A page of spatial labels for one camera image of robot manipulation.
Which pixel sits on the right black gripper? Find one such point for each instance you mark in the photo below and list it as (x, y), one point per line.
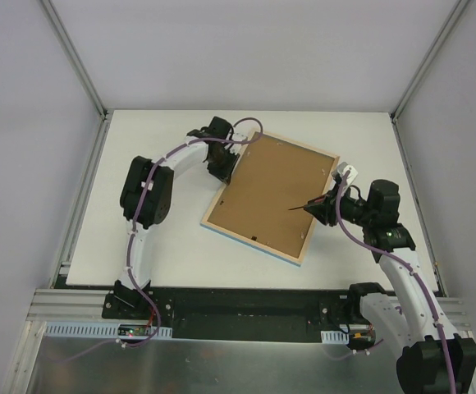
(327, 208)

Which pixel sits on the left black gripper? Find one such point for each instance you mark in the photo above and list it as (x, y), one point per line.
(223, 165)

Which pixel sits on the red handled screwdriver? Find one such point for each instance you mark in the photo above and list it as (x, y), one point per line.
(302, 206)

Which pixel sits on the blue wooden picture frame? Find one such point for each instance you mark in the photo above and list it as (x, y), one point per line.
(273, 174)

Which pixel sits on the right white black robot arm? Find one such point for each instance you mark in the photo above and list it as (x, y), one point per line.
(431, 356)

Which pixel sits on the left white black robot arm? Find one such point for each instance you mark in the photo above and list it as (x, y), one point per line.
(146, 199)

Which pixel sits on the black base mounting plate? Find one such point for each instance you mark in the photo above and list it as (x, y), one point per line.
(238, 314)

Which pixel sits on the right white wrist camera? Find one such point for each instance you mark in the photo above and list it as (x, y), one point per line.
(346, 174)

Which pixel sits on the right white slotted cable duct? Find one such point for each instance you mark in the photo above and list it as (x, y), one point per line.
(335, 338)

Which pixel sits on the white slotted cable duct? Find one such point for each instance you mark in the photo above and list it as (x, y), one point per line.
(335, 338)
(99, 330)

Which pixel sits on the left aluminium corner post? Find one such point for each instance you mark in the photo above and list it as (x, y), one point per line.
(73, 56)

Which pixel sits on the aluminium corner post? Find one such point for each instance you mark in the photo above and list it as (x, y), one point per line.
(449, 25)
(73, 56)

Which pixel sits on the right aluminium corner post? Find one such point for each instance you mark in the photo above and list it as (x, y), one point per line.
(449, 25)

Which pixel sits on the aluminium front rail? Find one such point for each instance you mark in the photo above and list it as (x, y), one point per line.
(87, 305)

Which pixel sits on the left white slotted cable duct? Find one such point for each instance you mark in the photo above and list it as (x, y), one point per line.
(99, 330)

